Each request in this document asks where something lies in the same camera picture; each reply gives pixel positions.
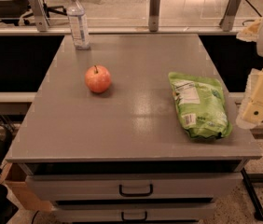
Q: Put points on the grey drawer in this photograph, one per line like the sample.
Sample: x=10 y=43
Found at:
x=105 y=187
x=137 y=212

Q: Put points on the grey top drawer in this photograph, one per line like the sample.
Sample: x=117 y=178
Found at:
x=105 y=187

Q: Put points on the left grey metal bracket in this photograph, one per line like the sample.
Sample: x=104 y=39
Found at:
x=41 y=20

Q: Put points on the middle grey metal bracket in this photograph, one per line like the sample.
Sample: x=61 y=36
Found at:
x=153 y=20

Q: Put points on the black bottom drawer handle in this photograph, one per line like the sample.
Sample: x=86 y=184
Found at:
x=134 y=217

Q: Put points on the black drawer handle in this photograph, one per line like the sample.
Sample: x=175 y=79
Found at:
x=134 y=217
x=135 y=192

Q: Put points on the clear plastic water bottle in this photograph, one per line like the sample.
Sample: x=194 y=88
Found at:
x=78 y=24

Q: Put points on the grey metal bracket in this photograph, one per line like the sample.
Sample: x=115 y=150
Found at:
x=153 y=20
x=41 y=20
x=228 y=19

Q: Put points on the green rice chip bag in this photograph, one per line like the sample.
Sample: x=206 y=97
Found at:
x=200 y=106

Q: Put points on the right grey metal bracket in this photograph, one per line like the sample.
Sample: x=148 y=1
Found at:
x=228 y=19

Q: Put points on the red apple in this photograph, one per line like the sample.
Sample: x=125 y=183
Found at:
x=98 y=79

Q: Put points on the brown cardboard box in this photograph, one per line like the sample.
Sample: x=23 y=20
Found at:
x=14 y=177

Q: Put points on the black table leg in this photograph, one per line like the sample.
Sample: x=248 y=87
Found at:
x=253 y=197

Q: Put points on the grey bottom drawer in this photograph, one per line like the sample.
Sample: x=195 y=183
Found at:
x=137 y=212

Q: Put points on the black top drawer handle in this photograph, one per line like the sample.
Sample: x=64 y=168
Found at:
x=135 y=192

